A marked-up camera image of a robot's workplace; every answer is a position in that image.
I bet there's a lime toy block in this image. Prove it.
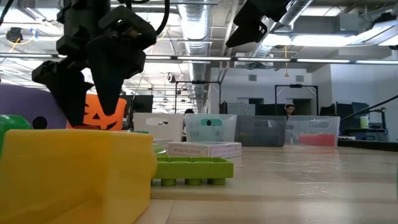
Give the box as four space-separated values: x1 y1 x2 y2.
152 156 235 187
152 142 168 157

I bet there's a dark monitor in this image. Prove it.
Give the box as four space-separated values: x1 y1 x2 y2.
124 94 154 114

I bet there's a yellow hanging cord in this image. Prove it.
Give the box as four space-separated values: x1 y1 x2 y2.
283 45 290 78

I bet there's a grey plastic bin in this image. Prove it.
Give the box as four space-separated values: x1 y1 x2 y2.
234 114 288 147

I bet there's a round silver air duct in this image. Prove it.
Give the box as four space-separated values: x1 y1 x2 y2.
177 0 216 113

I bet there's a slanted silver air duct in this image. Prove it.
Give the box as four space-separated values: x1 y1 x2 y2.
248 0 314 60

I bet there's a black ceiling cord reel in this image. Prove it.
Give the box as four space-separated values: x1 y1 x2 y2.
5 27 24 44

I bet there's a clear plastic bin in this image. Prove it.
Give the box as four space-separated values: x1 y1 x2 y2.
185 113 238 143
284 115 341 148

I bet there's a yellow toy block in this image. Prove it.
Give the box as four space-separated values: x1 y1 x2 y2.
0 128 159 224

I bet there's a teal foam die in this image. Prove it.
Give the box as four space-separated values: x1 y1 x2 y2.
187 118 227 141

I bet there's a pink playing card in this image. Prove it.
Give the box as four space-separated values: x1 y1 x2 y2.
167 141 243 159

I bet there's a white plastic bin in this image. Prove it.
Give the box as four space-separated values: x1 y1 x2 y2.
133 112 185 144

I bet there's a black gantry frame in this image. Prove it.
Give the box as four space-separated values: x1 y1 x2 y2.
274 83 319 109
174 80 222 114

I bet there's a long green toy block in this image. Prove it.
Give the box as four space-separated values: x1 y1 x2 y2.
0 114 32 158

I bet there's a red toy block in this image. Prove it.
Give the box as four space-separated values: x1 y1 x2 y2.
297 133 337 147

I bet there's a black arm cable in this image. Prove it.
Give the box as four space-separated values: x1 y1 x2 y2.
118 0 171 35

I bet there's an orange pumpkin bucket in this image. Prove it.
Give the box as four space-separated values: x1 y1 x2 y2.
66 93 128 132

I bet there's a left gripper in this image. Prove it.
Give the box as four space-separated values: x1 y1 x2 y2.
30 0 158 127

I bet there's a purple foam die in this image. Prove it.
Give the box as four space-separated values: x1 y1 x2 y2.
0 82 69 130

